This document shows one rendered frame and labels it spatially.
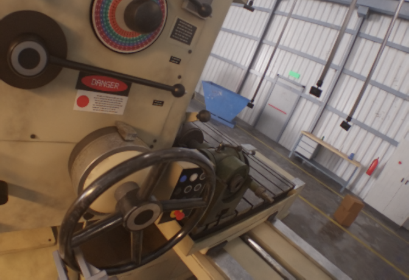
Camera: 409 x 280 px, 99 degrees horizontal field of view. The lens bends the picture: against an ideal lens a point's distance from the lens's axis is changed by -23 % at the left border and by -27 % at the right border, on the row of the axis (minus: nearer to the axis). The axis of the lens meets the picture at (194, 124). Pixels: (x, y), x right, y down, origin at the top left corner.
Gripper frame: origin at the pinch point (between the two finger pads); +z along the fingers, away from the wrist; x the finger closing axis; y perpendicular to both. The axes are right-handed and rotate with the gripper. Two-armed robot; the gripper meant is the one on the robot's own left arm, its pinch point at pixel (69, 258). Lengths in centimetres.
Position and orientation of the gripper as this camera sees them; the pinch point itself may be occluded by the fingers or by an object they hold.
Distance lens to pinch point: 49.2
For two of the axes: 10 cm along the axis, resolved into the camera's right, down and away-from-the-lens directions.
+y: 1.0, -8.4, -5.3
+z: -6.2, -4.7, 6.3
